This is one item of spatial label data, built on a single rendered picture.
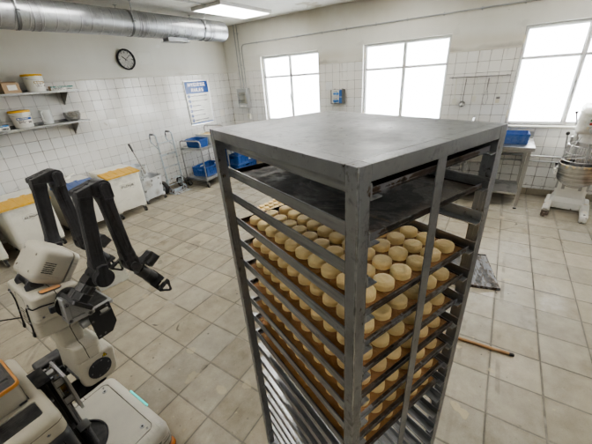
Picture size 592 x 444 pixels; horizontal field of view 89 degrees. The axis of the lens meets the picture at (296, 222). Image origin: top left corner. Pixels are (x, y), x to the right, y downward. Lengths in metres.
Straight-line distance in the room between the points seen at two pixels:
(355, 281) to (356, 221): 0.12
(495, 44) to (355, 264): 5.34
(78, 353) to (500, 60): 5.74
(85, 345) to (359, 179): 1.57
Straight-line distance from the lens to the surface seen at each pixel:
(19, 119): 5.50
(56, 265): 1.60
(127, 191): 5.63
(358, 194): 0.48
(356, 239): 0.52
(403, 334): 0.90
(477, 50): 5.74
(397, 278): 0.77
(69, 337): 1.80
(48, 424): 1.72
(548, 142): 5.88
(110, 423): 2.27
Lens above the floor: 1.95
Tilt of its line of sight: 26 degrees down
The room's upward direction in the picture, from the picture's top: 4 degrees counter-clockwise
